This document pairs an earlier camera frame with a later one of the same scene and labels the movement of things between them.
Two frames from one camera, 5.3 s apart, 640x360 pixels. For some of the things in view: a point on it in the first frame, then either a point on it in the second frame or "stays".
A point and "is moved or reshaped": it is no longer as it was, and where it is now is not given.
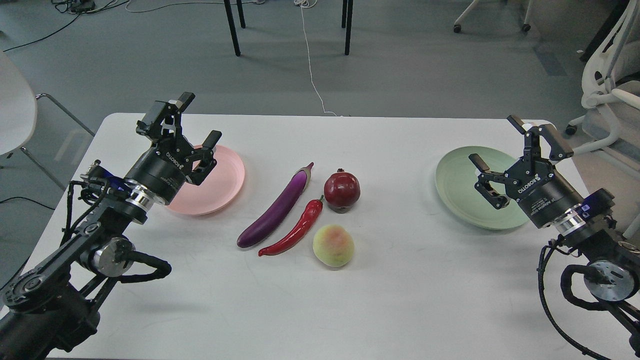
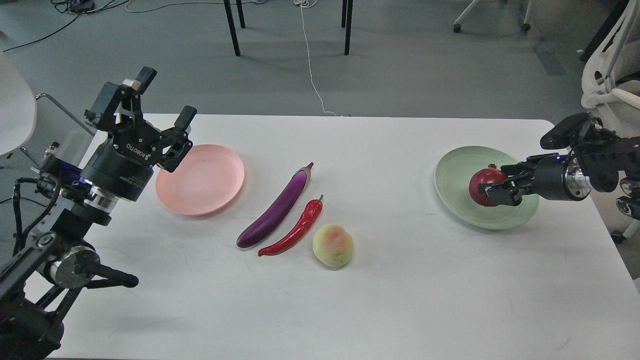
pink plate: (217, 192) stays
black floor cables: (79, 7) stays
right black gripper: (540, 191) to (558, 176)
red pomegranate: (342, 190) is moved or reshaped
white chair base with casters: (457, 27) stays
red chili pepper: (309, 217) stays
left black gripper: (159, 170) to (122, 164)
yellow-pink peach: (333, 245) stays
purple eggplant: (270, 221) stays
